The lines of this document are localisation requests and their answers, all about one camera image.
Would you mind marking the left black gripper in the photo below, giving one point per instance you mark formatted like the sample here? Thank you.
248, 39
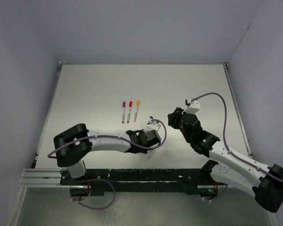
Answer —
141, 132

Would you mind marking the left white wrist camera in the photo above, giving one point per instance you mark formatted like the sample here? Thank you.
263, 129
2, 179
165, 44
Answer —
152, 125

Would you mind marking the yellow pen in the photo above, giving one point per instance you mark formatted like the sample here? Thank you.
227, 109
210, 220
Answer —
135, 113

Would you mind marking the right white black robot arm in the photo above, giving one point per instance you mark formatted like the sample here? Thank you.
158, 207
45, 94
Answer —
262, 182

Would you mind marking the aluminium extrusion rail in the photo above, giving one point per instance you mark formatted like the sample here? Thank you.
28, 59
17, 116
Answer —
38, 178

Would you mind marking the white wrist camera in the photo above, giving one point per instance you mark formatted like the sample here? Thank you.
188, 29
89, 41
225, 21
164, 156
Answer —
152, 125
193, 106

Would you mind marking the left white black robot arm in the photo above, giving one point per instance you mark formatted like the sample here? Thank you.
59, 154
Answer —
75, 143

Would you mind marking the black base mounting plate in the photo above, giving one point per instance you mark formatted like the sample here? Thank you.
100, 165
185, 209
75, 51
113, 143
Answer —
100, 181

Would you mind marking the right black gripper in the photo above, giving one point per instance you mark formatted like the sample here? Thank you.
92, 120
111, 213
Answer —
174, 117

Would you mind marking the green pen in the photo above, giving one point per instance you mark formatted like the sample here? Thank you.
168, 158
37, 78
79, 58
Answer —
150, 153

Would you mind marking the red pen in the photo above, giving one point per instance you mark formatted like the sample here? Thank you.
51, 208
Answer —
129, 114

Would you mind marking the purple pen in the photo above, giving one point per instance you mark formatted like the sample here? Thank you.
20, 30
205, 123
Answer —
123, 115

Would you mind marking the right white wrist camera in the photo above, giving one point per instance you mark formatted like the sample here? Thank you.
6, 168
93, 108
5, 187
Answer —
193, 106

